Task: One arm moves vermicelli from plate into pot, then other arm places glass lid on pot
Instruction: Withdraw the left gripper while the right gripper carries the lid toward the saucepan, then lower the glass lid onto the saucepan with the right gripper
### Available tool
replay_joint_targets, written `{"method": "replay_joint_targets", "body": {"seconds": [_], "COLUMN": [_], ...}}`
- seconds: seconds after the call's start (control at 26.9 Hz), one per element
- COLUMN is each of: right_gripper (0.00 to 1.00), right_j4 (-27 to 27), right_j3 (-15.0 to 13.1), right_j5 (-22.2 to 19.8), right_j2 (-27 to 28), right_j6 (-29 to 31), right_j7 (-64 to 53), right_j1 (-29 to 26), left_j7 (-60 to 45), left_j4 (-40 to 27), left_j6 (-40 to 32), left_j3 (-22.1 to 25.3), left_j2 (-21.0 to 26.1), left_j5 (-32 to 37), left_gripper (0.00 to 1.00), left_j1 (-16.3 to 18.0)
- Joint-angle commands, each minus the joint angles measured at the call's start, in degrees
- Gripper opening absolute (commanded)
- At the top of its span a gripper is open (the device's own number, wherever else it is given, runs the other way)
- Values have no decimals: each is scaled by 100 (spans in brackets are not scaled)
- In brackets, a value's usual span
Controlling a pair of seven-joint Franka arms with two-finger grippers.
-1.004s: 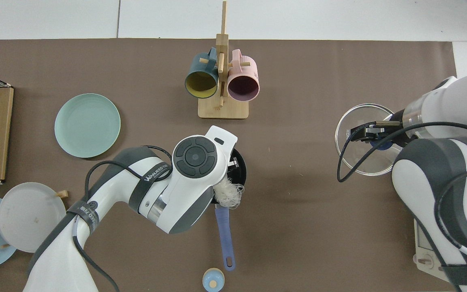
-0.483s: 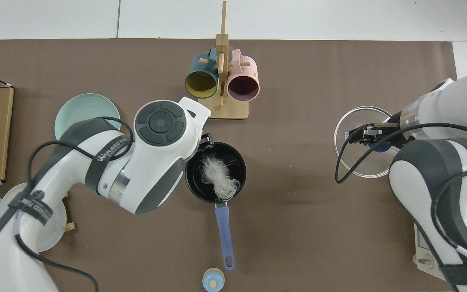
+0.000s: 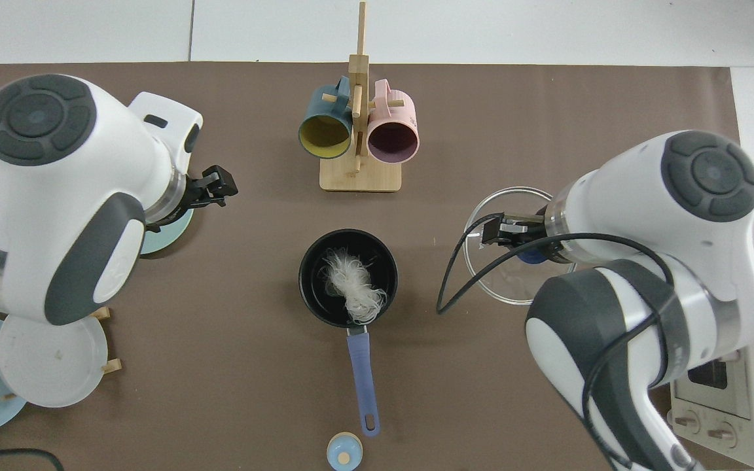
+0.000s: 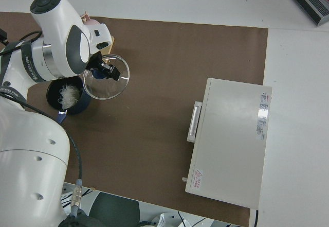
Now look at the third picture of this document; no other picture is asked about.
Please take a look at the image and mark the glass lid with blue knob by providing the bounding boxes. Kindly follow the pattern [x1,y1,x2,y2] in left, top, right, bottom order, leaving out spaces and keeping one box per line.
[462,186,577,306]

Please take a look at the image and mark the white vermicelli bundle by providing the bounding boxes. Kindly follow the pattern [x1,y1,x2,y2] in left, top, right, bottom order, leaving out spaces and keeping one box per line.
[320,247,388,325]

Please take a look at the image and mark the teal plate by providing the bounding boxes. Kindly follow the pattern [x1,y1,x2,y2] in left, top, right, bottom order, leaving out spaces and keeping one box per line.
[140,208,194,256]

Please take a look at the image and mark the wooden plate rack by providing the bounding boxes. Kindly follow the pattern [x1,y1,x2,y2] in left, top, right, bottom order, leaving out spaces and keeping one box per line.
[0,306,122,401]

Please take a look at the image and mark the white plate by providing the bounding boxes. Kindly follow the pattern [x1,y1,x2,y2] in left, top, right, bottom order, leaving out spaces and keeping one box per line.
[0,307,109,409]

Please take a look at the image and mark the dark teal cup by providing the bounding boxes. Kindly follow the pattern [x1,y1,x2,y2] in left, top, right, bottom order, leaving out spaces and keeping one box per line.
[298,76,354,160]

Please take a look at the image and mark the wooden cup stand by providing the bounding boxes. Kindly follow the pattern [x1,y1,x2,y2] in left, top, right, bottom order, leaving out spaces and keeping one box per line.
[319,1,403,192]

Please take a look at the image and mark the pink cup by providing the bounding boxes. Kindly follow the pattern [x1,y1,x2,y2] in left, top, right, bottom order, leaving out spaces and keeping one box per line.
[367,79,420,164]

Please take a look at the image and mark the brown table cloth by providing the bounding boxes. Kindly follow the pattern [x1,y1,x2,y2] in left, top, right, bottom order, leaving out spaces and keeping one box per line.
[0,62,747,471]

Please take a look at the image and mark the small blue round thing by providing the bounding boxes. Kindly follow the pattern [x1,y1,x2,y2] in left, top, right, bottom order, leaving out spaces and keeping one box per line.
[327,432,364,471]

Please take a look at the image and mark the black pot with blue handle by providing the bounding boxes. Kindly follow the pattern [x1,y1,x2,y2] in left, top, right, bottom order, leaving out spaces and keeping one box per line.
[298,228,399,438]

